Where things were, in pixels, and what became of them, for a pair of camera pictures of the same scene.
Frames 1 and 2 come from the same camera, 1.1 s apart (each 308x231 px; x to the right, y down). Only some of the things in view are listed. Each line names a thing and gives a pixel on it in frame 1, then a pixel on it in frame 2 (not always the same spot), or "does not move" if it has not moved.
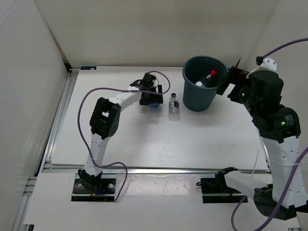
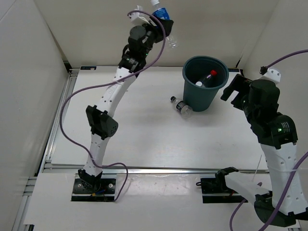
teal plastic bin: (196, 70) does not move
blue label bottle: (199, 83) does not move
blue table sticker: (88, 68) does not move
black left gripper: (157, 98) → (156, 30)
